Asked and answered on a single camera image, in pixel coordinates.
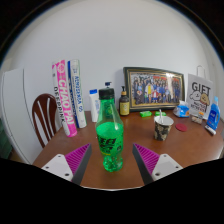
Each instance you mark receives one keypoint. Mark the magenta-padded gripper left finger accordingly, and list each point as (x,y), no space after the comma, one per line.
(60,166)

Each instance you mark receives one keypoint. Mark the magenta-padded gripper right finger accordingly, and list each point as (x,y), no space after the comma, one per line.
(165,166)

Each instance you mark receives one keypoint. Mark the green plastic drink bottle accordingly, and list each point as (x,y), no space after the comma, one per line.
(109,136)

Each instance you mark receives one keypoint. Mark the camouflage print paper cup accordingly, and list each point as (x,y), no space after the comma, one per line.
(162,131)

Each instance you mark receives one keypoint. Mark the flat round red coaster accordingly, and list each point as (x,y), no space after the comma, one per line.
(181,127)

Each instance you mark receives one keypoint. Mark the white straw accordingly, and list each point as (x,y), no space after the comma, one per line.
(161,115)

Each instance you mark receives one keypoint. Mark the small green packet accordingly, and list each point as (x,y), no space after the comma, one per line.
(145,114)
(160,113)

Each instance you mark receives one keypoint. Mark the small floral pouch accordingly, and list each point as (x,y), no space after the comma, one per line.
(196,120)

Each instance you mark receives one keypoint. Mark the blue tissue pack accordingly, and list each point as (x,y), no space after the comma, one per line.
(181,110)

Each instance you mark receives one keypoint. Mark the small white tube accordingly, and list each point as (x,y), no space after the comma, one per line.
(210,130)

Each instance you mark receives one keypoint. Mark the small puzzle cube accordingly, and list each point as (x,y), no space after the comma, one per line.
(201,114)

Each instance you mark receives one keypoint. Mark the dark wooden chair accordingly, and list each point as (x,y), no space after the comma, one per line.
(44,100)

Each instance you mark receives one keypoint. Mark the white bottle with blue cap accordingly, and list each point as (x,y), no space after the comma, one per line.
(93,106)

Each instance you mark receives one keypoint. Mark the blue mouthwash bottle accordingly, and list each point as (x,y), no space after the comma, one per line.
(213,116)

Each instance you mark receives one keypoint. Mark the white door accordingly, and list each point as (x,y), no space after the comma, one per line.
(13,113)

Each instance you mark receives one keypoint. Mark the amber pump bottle yellow label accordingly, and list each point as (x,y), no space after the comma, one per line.
(124,106)

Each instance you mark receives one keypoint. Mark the framed group photo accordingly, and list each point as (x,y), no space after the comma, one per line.
(153,88)

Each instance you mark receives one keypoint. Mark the white gift bag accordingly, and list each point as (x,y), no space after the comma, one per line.
(199,93)

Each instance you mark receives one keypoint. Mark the dark blue pump bottle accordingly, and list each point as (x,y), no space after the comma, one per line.
(108,84)

